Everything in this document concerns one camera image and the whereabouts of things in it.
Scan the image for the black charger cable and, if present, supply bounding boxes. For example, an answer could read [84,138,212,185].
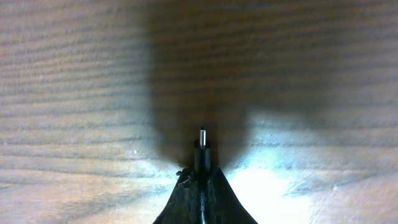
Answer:
[193,126,212,224]

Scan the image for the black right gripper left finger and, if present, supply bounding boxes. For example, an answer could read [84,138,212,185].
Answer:
[153,168,200,224]

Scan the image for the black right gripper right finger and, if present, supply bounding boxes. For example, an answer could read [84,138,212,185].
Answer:
[205,167,257,224]

